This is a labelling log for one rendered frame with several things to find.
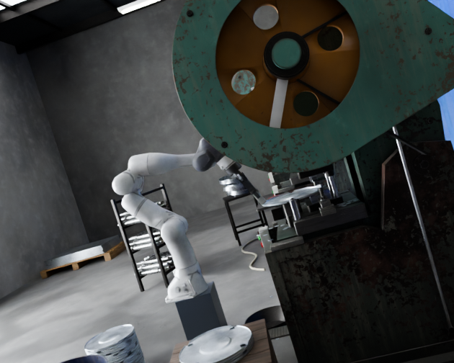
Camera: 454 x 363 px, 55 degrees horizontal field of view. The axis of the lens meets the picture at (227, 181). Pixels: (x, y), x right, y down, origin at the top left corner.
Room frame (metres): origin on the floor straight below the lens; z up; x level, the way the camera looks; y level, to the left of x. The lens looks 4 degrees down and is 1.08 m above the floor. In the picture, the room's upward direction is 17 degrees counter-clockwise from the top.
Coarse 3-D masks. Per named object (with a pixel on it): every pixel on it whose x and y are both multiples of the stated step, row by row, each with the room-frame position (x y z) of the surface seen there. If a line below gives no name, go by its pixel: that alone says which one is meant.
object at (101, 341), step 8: (112, 328) 2.61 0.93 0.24; (120, 328) 2.56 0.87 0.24; (128, 328) 2.52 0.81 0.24; (96, 336) 2.56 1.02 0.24; (104, 336) 2.49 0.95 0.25; (112, 336) 2.45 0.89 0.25; (120, 336) 2.43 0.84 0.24; (88, 344) 2.46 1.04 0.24; (96, 344) 2.42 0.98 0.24; (104, 344) 2.38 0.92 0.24; (112, 344) 2.33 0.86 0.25
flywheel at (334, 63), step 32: (256, 0) 1.62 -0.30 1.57; (288, 0) 1.61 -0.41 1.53; (320, 0) 1.59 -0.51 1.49; (224, 32) 1.64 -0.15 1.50; (256, 32) 1.63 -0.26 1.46; (288, 32) 1.51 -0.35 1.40; (352, 32) 1.58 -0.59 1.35; (224, 64) 1.65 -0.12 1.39; (256, 64) 1.63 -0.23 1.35; (288, 64) 1.48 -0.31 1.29; (320, 64) 1.60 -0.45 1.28; (352, 64) 1.58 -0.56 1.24; (256, 96) 1.64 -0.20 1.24; (288, 96) 1.62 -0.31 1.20; (320, 96) 1.60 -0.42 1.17
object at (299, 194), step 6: (318, 186) 2.06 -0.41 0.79; (288, 192) 2.17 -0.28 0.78; (294, 192) 2.13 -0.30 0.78; (300, 192) 2.03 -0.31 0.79; (306, 192) 2.01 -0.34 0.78; (312, 192) 1.95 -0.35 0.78; (270, 198) 2.14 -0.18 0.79; (276, 198) 2.12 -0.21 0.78; (282, 198) 2.01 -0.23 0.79; (288, 198) 1.97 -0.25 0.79; (294, 198) 1.95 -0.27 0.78; (300, 198) 1.88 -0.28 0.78; (270, 204) 1.99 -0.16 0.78; (276, 204) 1.91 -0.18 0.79
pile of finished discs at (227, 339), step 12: (204, 336) 1.74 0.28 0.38; (216, 336) 1.70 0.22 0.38; (228, 336) 1.67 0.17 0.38; (240, 336) 1.63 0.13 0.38; (252, 336) 1.62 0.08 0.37; (192, 348) 1.66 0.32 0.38; (204, 348) 1.62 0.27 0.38; (216, 348) 1.58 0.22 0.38; (228, 348) 1.57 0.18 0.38; (240, 348) 1.54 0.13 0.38; (180, 360) 1.57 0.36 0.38; (192, 360) 1.56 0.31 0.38; (204, 360) 1.53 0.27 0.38; (216, 360) 1.50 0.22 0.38; (228, 360) 1.49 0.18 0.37
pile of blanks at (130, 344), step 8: (128, 336) 2.41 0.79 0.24; (136, 336) 2.49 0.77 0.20; (120, 344) 2.35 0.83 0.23; (128, 344) 2.39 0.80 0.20; (136, 344) 2.44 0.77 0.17; (88, 352) 2.38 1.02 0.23; (96, 352) 2.33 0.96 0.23; (104, 352) 2.32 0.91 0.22; (112, 352) 2.33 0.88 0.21; (120, 352) 2.35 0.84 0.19; (128, 352) 2.39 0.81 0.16; (136, 352) 2.42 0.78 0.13; (112, 360) 2.34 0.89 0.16; (120, 360) 2.34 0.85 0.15; (128, 360) 2.36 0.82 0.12; (136, 360) 2.42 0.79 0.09; (144, 360) 2.50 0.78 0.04
